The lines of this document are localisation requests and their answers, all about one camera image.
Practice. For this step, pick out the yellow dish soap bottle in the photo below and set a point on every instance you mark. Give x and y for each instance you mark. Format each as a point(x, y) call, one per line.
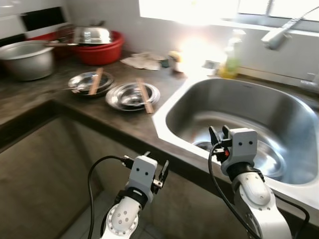
point(232, 62)

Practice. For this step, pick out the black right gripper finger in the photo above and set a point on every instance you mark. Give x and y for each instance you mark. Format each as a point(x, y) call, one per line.
point(226, 132)
point(214, 135)

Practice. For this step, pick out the green scrub pad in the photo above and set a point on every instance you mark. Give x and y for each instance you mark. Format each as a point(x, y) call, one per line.
point(164, 63)

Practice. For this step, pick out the red plastic basin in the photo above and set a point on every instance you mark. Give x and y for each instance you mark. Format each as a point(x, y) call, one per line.
point(102, 54)

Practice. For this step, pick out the small grey box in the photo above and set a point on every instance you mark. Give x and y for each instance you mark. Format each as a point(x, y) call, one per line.
point(211, 65)

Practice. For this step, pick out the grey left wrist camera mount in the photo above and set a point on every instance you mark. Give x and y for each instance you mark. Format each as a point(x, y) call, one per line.
point(142, 172)

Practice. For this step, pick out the white cup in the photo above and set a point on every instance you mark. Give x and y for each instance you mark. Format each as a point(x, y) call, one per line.
point(175, 65)

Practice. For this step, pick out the wooden chopsticks pair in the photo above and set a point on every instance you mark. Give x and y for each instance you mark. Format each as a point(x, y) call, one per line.
point(95, 81)
point(145, 96)

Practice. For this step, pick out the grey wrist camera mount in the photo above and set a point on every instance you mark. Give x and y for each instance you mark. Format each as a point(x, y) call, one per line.
point(242, 144)
point(142, 172)

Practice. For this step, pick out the silver pull-out faucet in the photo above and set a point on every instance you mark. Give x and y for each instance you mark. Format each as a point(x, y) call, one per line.
point(274, 37)

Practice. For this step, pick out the yellow sponge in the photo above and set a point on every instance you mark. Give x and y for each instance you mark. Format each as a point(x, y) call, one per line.
point(174, 54)

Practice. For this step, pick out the stainless steel sink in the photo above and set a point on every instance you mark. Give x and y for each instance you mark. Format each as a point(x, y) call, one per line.
point(239, 104)

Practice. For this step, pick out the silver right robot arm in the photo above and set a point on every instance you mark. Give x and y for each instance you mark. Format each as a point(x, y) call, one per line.
point(256, 194)

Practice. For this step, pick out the white dish cloth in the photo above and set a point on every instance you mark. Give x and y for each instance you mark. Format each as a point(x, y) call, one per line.
point(142, 61)

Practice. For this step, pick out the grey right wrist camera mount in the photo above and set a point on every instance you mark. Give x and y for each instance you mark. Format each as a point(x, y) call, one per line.
point(242, 144)

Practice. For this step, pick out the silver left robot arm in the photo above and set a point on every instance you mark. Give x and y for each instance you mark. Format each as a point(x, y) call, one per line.
point(122, 219)

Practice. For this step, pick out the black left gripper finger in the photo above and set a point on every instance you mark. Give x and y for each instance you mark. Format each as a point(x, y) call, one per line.
point(164, 170)

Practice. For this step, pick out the grey metal pot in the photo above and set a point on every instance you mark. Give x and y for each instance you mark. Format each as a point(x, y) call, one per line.
point(27, 62)

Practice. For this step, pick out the upturned steel bowl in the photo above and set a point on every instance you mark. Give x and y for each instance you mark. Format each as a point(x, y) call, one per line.
point(94, 35)

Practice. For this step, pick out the steel plate in sink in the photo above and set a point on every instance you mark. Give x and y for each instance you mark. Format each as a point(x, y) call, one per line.
point(271, 159)

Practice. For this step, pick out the small steel plate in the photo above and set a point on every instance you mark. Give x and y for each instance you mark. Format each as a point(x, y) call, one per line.
point(79, 79)

